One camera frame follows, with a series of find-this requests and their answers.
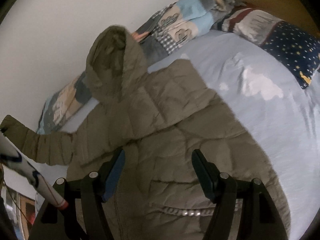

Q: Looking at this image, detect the patchwork patterned duvet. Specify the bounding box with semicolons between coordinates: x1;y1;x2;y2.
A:
36;0;244;134

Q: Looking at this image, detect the starry navy striped pillow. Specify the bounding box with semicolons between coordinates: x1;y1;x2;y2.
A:
212;7;319;89

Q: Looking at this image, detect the light blue bed sheet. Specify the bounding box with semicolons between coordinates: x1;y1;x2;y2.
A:
37;29;320;240

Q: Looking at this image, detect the white sleeve with red cuff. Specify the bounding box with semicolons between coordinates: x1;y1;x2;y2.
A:
1;133;68;210

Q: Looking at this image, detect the olive green puffer jacket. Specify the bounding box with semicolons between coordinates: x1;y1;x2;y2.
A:
1;26;291;239

